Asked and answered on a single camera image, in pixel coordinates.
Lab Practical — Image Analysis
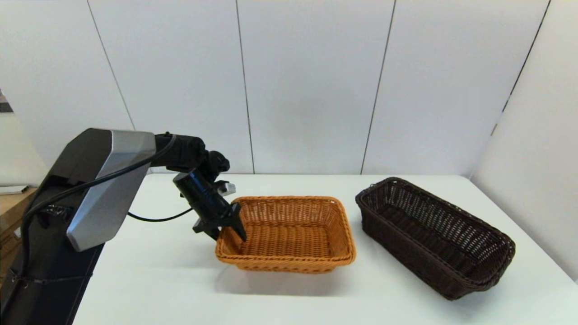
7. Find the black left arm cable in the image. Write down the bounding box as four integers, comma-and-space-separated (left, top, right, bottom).
18, 132, 177, 289

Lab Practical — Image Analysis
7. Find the dark brown wicker basket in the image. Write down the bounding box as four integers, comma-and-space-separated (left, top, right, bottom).
355, 177, 516, 301

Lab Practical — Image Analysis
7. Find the thin black left gripper cable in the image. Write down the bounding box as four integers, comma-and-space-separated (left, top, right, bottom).
128, 207, 196, 223

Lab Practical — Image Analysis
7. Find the brown cardboard box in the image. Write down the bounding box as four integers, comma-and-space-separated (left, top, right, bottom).
0, 232, 23, 274
0, 189, 37, 235

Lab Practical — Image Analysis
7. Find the orange wicker basket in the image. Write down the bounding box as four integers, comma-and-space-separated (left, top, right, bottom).
215, 195, 357, 274

